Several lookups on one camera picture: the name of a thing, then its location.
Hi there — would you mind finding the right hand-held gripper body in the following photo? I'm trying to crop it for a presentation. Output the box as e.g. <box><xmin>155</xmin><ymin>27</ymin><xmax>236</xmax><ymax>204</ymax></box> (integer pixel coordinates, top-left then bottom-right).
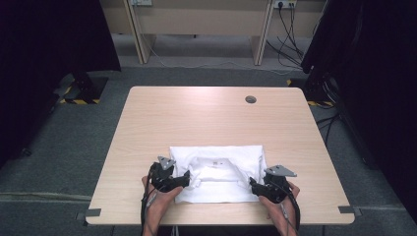
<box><xmin>260</xmin><ymin>164</ymin><xmax>298</xmax><ymax>205</ymax></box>

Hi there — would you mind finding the black curtain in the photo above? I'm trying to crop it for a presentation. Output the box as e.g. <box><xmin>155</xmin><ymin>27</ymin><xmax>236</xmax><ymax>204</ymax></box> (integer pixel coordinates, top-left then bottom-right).
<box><xmin>301</xmin><ymin>0</ymin><xmax>417</xmax><ymax>224</ymax></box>
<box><xmin>0</xmin><ymin>0</ymin><xmax>122</xmax><ymax>168</ymax></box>

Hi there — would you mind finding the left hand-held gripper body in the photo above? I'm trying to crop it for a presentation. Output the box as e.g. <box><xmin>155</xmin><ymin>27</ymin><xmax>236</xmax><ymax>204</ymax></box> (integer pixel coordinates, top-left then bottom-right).
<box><xmin>148</xmin><ymin>155</ymin><xmax>181</xmax><ymax>194</ymax></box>

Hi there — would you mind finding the grey tape piece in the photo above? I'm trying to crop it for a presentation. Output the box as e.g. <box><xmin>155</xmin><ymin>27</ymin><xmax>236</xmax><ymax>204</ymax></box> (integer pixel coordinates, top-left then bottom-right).
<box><xmin>76</xmin><ymin>207</ymin><xmax>102</xmax><ymax>221</ymax></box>
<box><xmin>337</xmin><ymin>205</ymin><xmax>363</xmax><ymax>217</ymax></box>

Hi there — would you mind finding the white printed t-shirt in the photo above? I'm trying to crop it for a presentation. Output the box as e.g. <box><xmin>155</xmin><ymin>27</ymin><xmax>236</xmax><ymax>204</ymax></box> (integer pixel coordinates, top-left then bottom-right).
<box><xmin>169</xmin><ymin>145</ymin><xmax>268</xmax><ymax>205</ymax></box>

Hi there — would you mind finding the black power cable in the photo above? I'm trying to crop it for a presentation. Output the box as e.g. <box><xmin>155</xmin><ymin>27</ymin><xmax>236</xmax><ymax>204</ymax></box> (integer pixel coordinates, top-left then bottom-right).
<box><xmin>288</xmin><ymin>2</ymin><xmax>306</xmax><ymax>61</ymax></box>
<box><xmin>266</xmin><ymin>2</ymin><xmax>304</xmax><ymax>69</ymax></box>

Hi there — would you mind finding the white wall socket with plugs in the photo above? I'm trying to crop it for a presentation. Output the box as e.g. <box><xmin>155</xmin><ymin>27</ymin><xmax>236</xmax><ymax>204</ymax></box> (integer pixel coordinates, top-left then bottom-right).
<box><xmin>273</xmin><ymin>0</ymin><xmax>298</xmax><ymax>9</ymax></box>

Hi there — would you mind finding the right hand-held gripper black cable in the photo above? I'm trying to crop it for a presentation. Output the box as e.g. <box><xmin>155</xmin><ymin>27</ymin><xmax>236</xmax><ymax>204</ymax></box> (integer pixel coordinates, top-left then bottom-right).
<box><xmin>277</xmin><ymin>181</ymin><xmax>302</xmax><ymax>232</ymax></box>

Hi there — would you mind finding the left hand-held gripper black cable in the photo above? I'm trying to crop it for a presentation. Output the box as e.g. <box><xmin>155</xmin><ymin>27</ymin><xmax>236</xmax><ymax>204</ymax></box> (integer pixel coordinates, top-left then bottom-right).
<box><xmin>140</xmin><ymin>163</ymin><xmax>159</xmax><ymax>236</ymax></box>

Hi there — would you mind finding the person's right hand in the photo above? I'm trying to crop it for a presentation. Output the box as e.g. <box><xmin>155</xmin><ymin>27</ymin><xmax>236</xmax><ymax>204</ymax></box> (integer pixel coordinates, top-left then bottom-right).
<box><xmin>259</xmin><ymin>181</ymin><xmax>301</xmax><ymax>218</ymax></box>

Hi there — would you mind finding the hand-held gripper black cable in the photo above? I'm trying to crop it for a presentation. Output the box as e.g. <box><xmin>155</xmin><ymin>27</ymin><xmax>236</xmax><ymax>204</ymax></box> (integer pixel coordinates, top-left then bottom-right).
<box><xmin>140</xmin><ymin>163</ymin><xmax>159</xmax><ymax>236</ymax></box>
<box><xmin>277</xmin><ymin>181</ymin><xmax>302</xmax><ymax>232</ymax></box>

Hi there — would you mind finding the black floor cable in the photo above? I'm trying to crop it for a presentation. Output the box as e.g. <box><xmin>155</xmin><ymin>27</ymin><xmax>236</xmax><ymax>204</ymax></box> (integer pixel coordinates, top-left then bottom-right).
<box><xmin>316</xmin><ymin>112</ymin><xmax>342</xmax><ymax>147</ymax></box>

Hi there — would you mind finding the person's left hand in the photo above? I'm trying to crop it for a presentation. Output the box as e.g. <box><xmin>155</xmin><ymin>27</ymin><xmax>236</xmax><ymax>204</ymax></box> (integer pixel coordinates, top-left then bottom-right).
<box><xmin>141</xmin><ymin>175</ymin><xmax>184</xmax><ymax>212</ymax></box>

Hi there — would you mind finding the black stand base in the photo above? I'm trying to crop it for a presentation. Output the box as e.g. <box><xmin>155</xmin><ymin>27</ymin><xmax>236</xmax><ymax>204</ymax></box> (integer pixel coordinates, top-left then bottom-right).
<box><xmin>303</xmin><ymin>73</ymin><xmax>342</xmax><ymax>106</ymax></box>
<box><xmin>53</xmin><ymin>72</ymin><xmax>109</xmax><ymax>105</ymax></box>

